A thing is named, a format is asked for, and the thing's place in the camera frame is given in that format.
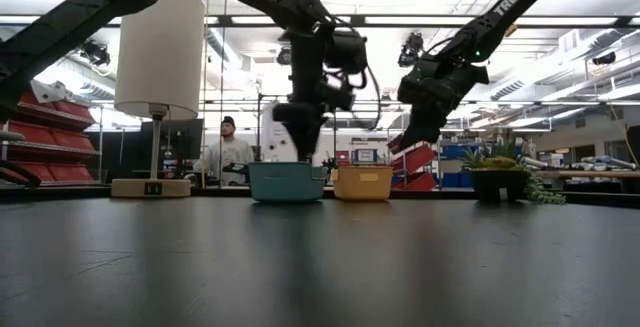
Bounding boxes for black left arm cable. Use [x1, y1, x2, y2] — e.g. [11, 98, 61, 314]
[349, 64, 383, 131]

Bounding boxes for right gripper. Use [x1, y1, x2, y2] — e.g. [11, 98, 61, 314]
[397, 59, 491, 154]

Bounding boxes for tilted red bin rack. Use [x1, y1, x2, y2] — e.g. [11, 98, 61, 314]
[387, 134, 441, 192]

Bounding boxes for red bin shelving rack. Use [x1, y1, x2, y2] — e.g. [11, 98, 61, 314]
[0, 79, 101, 188]

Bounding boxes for teal plastic bin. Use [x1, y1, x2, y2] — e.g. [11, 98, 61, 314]
[248, 161, 329, 204]

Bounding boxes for blue framed sign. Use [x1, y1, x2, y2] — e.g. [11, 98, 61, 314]
[352, 147, 380, 165]

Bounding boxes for wooden desk with grey legs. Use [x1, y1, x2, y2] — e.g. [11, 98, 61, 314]
[534, 168, 640, 181]

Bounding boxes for black room monitor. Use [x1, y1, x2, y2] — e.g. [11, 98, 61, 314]
[139, 119, 205, 163]

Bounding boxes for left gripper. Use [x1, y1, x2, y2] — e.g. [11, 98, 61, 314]
[272, 100, 327, 164]

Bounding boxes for black chair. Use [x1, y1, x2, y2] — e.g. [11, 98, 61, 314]
[0, 131, 42, 191]

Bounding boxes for white shade table lamp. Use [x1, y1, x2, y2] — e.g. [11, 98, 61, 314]
[110, 0, 206, 199]

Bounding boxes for person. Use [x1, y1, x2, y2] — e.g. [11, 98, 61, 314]
[192, 115, 256, 187]

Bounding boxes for succulent plant in black pot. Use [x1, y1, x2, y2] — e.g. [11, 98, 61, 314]
[459, 139, 567, 206]

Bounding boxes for white machine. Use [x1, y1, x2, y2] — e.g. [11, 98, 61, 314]
[259, 104, 301, 163]

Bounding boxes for black ceiling camera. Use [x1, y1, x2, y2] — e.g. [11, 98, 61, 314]
[79, 39, 112, 67]
[398, 31, 427, 68]

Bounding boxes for yellow plastic bin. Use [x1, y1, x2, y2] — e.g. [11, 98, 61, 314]
[330, 165, 395, 202]

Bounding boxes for blue storage bins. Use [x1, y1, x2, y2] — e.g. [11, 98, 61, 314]
[439, 144, 484, 188]

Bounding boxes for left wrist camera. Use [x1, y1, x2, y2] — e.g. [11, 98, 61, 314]
[319, 79, 357, 113]

